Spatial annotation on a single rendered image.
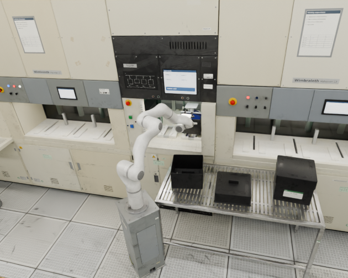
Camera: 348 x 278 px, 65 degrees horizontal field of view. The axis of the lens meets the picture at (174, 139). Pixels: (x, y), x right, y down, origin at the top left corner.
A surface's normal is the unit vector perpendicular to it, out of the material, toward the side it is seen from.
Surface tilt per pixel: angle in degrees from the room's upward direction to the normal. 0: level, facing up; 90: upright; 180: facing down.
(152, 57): 90
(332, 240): 0
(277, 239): 0
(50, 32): 90
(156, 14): 90
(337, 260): 0
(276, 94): 90
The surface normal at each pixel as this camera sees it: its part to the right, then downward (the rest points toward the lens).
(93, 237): -0.06, -0.85
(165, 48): -0.25, 0.53
